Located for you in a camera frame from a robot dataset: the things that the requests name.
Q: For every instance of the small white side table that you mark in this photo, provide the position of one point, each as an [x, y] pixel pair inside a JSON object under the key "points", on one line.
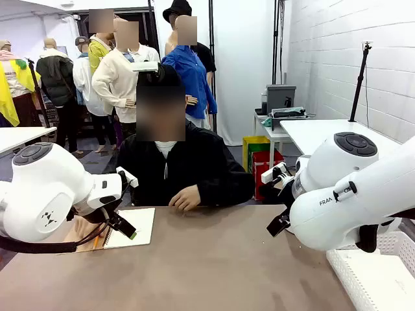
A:
{"points": [[257, 118]]}

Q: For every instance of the spiral notebook brown cover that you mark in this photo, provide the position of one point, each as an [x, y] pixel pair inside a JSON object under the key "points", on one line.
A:
{"points": [[139, 223]]}

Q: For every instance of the grey box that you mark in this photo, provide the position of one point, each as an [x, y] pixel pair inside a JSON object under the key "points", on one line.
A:
{"points": [[280, 97]]}

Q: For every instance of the black light stand pole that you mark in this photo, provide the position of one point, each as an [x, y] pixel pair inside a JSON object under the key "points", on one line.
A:
{"points": [[276, 48], [212, 32], [152, 19]]}

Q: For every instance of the mannequin in blue shirt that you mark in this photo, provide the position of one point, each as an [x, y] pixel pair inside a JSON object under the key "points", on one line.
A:
{"points": [[191, 71]]}

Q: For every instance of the orange pencil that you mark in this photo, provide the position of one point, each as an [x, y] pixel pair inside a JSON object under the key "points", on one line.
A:
{"points": [[96, 243]]}

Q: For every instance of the grey tray with black items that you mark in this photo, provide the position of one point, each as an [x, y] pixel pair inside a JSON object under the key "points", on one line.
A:
{"points": [[287, 118]]}

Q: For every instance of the white bottle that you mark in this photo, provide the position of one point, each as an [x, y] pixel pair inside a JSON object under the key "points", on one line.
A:
{"points": [[264, 100]]}

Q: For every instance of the black bucket hat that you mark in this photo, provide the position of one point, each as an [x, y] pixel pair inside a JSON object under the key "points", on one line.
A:
{"points": [[178, 8]]}

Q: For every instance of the mannequin in white shirt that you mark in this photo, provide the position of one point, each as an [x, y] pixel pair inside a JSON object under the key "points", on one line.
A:
{"points": [[150, 53]]}

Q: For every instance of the person's left forearm black sleeve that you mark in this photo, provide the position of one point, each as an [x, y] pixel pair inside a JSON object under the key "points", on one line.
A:
{"points": [[227, 191]]}

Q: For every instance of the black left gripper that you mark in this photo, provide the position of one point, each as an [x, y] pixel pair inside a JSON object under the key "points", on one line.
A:
{"points": [[94, 215]]}

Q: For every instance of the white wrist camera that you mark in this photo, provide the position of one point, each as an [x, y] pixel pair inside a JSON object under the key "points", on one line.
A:
{"points": [[128, 176], [274, 173]]}

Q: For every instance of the mannequin in black t-shirt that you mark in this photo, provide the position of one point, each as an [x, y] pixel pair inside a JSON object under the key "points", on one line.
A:
{"points": [[207, 58]]}

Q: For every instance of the white head-mounted camera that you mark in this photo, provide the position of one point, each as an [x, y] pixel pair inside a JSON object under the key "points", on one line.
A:
{"points": [[144, 66]]}

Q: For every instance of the black bag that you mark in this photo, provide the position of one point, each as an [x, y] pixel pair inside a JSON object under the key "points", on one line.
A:
{"points": [[269, 196]]}

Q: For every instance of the person's left hand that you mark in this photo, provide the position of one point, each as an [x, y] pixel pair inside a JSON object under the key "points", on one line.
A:
{"points": [[186, 199]]}

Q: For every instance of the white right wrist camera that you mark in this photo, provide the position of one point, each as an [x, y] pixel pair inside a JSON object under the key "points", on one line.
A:
{"points": [[274, 173]]}

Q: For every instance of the white perforated plastic basket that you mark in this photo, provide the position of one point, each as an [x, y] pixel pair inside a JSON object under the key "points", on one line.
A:
{"points": [[343, 275]]}

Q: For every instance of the green cloth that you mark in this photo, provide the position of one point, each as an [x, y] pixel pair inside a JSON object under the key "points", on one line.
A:
{"points": [[266, 122]]}

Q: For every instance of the seated person black jacket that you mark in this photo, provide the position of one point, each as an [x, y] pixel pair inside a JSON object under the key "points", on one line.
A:
{"points": [[194, 155]]}

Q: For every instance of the black tripod with small camera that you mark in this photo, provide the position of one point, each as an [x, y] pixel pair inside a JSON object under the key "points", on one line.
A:
{"points": [[358, 90]]}

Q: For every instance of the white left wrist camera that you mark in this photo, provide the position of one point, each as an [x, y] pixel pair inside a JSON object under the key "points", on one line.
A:
{"points": [[128, 176]]}

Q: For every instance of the black baseball cap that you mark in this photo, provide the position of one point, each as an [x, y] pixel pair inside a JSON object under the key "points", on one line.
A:
{"points": [[168, 77]]}

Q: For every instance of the mannequin in cream cardigan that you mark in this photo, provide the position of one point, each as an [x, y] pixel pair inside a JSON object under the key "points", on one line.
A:
{"points": [[113, 77]]}

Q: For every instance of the white table with legs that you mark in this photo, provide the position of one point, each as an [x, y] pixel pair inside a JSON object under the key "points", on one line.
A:
{"points": [[22, 134]]}

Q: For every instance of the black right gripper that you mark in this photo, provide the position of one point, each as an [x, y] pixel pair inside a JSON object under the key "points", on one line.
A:
{"points": [[287, 194]]}

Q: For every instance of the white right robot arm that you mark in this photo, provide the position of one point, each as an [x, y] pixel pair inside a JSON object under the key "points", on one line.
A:
{"points": [[324, 220]]}

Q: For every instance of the large white table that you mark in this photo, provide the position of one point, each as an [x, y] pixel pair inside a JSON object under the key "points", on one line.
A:
{"points": [[308, 133]]}

